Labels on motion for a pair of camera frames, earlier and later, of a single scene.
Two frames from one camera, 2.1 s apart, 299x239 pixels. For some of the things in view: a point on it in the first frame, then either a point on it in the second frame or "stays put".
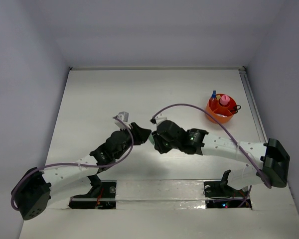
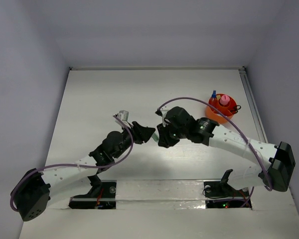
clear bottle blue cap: x=214 y=101 stays put
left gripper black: x=139 y=134 stays put
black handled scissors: x=236 y=107 stays put
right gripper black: x=158 y=144 → x=164 y=140
